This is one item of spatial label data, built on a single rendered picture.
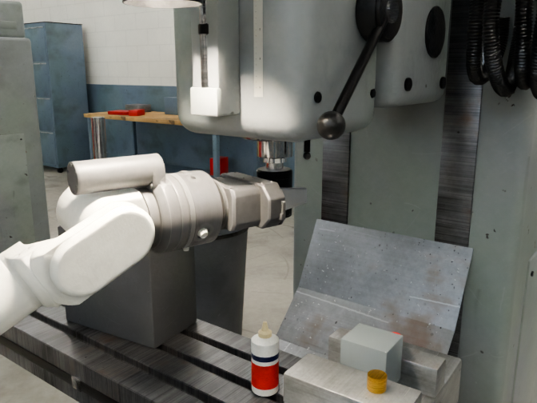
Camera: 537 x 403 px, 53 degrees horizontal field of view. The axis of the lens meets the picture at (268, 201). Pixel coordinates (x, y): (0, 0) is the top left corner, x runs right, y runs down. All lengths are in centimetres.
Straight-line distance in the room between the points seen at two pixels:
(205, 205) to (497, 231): 55
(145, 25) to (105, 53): 91
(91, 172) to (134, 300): 43
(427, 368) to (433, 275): 33
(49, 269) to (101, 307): 49
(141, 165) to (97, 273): 12
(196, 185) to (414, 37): 35
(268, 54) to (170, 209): 19
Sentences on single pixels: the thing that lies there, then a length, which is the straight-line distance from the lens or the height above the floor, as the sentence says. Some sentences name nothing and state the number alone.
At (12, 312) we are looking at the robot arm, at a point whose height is 117.
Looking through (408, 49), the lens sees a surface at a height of 141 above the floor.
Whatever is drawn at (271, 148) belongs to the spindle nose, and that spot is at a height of 129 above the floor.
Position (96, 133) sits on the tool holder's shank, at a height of 128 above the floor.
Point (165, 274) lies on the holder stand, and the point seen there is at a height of 105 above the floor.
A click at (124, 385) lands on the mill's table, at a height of 93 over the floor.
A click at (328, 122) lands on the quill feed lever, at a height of 134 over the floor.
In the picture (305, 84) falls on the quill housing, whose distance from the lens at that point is 58.
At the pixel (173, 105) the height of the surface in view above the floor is 99.
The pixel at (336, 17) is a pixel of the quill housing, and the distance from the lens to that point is 62.
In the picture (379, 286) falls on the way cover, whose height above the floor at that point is 99.
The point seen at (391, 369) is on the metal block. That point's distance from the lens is 69.
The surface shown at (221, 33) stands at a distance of 59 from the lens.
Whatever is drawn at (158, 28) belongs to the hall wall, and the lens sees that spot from 715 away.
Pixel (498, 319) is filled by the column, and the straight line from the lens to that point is 104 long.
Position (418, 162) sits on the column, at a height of 123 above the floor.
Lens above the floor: 139
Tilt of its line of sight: 14 degrees down
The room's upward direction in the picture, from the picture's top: straight up
